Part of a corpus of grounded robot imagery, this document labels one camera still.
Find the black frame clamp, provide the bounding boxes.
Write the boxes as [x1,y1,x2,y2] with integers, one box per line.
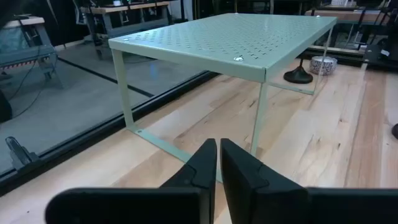
[5,136,42,171]

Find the maroon patterned candle tin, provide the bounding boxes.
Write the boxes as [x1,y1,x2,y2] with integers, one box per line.
[309,55,338,77]

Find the grey table wooden top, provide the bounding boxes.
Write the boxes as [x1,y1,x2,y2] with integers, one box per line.
[80,1,171,40]

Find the grey workbench wooden top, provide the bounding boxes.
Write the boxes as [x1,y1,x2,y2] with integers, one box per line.
[0,16,60,88]

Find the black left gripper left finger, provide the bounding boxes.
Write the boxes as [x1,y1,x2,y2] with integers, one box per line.
[45,138,218,224]

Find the black rounded object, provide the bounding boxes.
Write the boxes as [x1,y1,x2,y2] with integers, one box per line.
[0,90,13,124]

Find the wooden desk black frame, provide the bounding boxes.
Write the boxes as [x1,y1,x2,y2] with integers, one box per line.
[306,8,398,26]

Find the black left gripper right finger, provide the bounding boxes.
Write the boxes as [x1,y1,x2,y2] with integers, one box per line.
[220,138,398,224]

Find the pale green perforated metal shelf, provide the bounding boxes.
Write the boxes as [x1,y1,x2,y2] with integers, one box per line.
[108,12,338,183]

